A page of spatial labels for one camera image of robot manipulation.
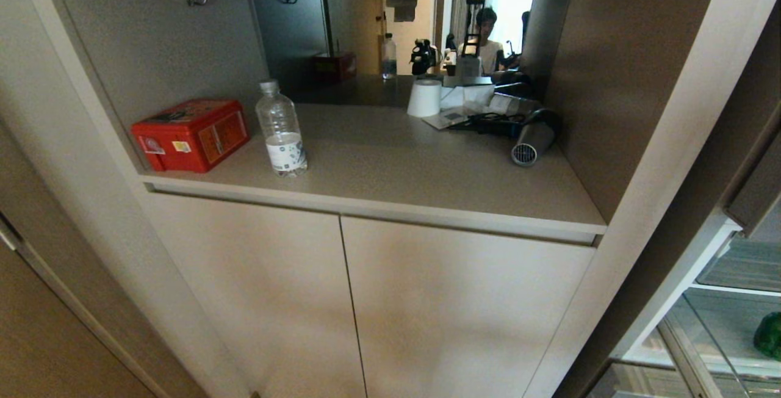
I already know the clear plastic water bottle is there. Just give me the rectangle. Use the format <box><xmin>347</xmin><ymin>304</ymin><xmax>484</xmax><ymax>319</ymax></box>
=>
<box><xmin>255</xmin><ymin>79</ymin><xmax>308</xmax><ymax>178</ymax></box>

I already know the white paper leaflet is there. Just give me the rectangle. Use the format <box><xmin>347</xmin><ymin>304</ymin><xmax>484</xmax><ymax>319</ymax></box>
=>
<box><xmin>422</xmin><ymin>109</ymin><xmax>469</xmax><ymax>131</ymax></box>

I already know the black and silver hair dryer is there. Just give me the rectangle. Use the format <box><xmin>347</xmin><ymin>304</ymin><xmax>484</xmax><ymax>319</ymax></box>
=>
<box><xmin>450</xmin><ymin>108</ymin><xmax>563</xmax><ymax>168</ymax></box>

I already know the white paper cup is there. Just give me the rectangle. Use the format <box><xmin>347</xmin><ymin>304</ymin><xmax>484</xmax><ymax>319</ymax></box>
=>
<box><xmin>406</xmin><ymin>79</ymin><xmax>442</xmax><ymax>118</ymax></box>

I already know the beige cabinet unit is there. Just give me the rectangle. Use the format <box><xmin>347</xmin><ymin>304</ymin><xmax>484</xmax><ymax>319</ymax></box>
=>
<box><xmin>12</xmin><ymin>0</ymin><xmax>781</xmax><ymax>398</ymax></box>

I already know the white plastic packet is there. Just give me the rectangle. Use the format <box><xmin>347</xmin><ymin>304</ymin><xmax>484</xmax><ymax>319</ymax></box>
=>
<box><xmin>441</xmin><ymin>85</ymin><xmax>541</xmax><ymax>117</ymax></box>

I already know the glass fridge shelf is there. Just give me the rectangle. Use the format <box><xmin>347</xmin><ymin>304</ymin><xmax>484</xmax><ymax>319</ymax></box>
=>
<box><xmin>662</xmin><ymin>287</ymin><xmax>781</xmax><ymax>398</ymax></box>

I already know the green food item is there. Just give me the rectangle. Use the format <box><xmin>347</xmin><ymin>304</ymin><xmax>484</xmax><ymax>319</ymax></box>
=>
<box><xmin>753</xmin><ymin>312</ymin><xmax>781</xmax><ymax>362</ymax></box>

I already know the beige cabinet door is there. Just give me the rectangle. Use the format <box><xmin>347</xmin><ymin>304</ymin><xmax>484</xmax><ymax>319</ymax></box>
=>
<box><xmin>340</xmin><ymin>215</ymin><xmax>596</xmax><ymax>398</ymax></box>
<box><xmin>145</xmin><ymin>192</ymin><xmax>367</xmax><ymax>398</ymax></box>

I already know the red metal tin box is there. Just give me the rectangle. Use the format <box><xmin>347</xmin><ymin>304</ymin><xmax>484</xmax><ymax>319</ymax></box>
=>
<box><xmin>131</xmin><ymin>98</ymin><xmax>251</xmax><ymax>173</ymax></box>

